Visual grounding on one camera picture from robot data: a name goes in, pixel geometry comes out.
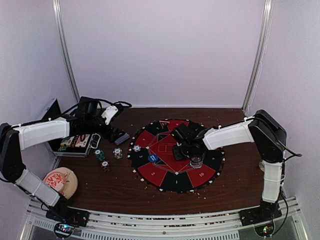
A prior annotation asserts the right aluminium frame post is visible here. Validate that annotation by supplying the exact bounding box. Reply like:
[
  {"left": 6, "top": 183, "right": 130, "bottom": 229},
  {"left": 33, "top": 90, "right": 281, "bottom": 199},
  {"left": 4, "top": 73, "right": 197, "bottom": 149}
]
[{"left": 241, "top": 0, "right": 274, "bottom": 116}]

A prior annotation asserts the grey card deck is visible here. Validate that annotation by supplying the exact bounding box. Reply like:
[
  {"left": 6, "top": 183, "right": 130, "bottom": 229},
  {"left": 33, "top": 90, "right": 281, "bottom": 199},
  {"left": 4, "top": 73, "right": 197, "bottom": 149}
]
[{"left": 114, "top": 130, "right": 130, "bottom": 146}]

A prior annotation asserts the clear dealer button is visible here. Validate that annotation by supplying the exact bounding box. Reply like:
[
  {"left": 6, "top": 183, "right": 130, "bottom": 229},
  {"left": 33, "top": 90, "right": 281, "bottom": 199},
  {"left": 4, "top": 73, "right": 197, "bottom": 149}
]
[{"left": 190, "top": 157, "right": 203, "bottom": 169}]

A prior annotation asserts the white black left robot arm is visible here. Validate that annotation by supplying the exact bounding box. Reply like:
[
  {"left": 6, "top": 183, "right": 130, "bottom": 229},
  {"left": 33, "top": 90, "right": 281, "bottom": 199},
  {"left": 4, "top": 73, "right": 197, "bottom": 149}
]
[{"left": 0, "top": 96, "right": 132, "bottom": 226}]

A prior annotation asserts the red playing card box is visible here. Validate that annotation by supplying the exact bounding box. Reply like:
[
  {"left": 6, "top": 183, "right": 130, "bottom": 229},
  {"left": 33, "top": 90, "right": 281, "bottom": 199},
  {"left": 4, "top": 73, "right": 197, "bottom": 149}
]
[{"left": 74, "top": 134, "right": 91, "bottom": 148}]

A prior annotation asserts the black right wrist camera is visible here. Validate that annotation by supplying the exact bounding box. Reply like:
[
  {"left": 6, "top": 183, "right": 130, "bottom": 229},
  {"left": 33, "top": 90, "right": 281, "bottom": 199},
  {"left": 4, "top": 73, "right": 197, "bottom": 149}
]
[{"left": 171, "top": 123, "right": 195, "bottom": 144}]

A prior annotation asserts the aluminium frame post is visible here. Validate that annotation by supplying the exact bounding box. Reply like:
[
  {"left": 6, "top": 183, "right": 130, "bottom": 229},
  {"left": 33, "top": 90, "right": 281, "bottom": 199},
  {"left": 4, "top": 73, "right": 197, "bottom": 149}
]
[
  {"left": 241, "top": 0, "right": 274, "bottom": 116},
  {"left": 52, "top": 0, "right": 81, "bottom": 103}
]

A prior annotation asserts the beige ceramic mug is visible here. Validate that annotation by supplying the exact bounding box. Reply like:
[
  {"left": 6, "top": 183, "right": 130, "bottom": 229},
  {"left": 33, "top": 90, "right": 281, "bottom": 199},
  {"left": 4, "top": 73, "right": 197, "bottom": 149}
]
[{"left": 258, "top": 160, "right": 265, "bottom": 172}]

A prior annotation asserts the brown red chip stack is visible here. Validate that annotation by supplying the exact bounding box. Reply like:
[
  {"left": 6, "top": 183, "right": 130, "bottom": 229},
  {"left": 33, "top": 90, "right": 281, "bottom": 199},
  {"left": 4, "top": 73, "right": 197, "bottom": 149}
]
[{"left": 101, "top": 161, "right": 110, "bottom": 173}]

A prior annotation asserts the white grey poker chip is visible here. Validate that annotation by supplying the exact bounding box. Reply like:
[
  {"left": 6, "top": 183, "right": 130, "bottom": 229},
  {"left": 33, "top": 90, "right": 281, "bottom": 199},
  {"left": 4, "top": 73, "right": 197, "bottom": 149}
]
[{"left": 133, "top": 145, "right": 141, "bottom": 152}]

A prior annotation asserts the round red black poker mat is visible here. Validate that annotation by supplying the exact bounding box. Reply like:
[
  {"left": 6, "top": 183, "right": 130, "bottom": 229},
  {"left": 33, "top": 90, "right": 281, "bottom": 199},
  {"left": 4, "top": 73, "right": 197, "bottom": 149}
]
[{"left": 127, "top": 118, "right": 225, "bottom": 193}]

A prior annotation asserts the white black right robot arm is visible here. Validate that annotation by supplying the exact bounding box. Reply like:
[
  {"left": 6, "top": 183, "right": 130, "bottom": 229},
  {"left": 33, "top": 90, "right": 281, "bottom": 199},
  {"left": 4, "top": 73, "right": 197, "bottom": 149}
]
[{"left": 171, "top": 109, "right": 302, "bottom": 223}]

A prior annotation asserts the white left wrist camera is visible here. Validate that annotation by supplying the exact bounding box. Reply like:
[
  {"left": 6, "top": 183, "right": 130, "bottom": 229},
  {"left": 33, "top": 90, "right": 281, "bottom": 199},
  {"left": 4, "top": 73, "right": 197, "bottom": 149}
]
[{"left": 101, "top": 105, "right": 121, "bottom": 125}]

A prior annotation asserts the blue small blind button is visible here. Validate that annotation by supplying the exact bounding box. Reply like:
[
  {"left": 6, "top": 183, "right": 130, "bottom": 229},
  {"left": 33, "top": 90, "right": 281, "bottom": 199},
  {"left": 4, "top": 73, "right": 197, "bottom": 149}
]
[{"left": 147, "top": 154, "right": 159, "bottom": 163}]

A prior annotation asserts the beige red patterned bowl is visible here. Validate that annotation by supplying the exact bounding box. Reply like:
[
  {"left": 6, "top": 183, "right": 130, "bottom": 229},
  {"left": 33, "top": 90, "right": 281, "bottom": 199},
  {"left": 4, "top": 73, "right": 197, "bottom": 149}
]
[{"left": 43, "top": 167, "right": 78, "bottom": 200}]

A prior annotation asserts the green blue chip stack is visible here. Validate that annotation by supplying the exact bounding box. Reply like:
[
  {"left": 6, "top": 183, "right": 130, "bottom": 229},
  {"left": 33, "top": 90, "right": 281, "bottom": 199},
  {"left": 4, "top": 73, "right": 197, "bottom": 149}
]
[{"left": 94, "top": 149, "right": 106, "bottom": 162}]

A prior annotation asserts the aluminium poker case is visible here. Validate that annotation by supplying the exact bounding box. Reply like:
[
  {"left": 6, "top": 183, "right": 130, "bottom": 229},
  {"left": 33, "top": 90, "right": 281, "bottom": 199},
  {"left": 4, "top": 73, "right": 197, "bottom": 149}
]
[{"left": 37, "top": 98, "right": 101, "bottom": 158}]

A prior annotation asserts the aluminium front rail base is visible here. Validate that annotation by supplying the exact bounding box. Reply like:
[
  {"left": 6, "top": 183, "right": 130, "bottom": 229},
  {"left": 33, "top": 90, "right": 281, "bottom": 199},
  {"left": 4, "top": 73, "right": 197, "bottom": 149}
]
[{"left": 19, "top": 196, "right": 310, "bottom": 240}]

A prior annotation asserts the left aluminium frame post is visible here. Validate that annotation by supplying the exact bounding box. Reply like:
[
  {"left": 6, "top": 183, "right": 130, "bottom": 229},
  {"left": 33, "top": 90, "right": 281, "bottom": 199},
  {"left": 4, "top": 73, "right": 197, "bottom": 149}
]
[{"left": 52, "top": 0, "right": 81, "bottom": 103}]

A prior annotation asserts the yellow playing card box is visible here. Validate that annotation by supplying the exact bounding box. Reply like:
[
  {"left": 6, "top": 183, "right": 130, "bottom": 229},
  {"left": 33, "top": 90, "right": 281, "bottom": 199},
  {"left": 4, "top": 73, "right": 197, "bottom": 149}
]
[{"left": 58, "top": 136, "right": 77, "bottom": 152}]

